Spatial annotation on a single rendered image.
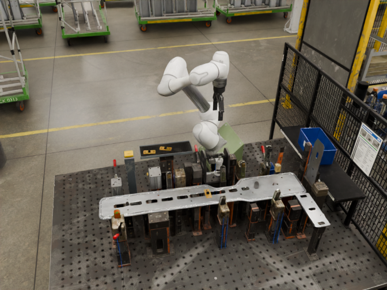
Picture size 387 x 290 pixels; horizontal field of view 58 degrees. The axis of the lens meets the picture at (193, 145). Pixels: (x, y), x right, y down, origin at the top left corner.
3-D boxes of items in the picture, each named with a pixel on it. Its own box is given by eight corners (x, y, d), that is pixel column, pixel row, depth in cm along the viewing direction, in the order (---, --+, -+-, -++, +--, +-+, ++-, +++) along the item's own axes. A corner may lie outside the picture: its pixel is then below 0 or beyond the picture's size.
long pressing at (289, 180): (98, 224, 210) (98, 222, 209) (99, 198, 228) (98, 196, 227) (308, 194, 233) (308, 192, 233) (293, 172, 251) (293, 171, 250)
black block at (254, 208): (247, 244, 234) (251, 214, 217) (242, 232, 243) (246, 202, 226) (258, 242, 236) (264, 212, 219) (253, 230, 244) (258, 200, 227)
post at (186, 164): (185, 208, 261) (185, 166, 238) (183, 203, 265) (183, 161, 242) (191, 206, 262) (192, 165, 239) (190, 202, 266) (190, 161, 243)
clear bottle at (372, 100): (365, 117, 230) (374, 90, 218) (359, 113, 235) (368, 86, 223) (374, 117, 231) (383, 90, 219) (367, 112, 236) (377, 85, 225)
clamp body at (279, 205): (267, 245, 233) (275, 209, 213) (261, 232, 243) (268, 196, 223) (280, 244, 235) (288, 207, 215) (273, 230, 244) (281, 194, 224)
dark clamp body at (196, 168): (190, 213, 257) (191, 173, 235) (187, 200, 268) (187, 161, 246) (204, 210, 259) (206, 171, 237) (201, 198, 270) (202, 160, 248)
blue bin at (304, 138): (311, 165, 252) (315, 151, 244) (296, 141, 277) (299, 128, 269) (333, 164, 253) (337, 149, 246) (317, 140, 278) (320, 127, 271)
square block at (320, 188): (307, 227, 247) (318, 190, 226) (302, 219, 253) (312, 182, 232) (317, 225, 248) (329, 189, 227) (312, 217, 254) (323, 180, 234)
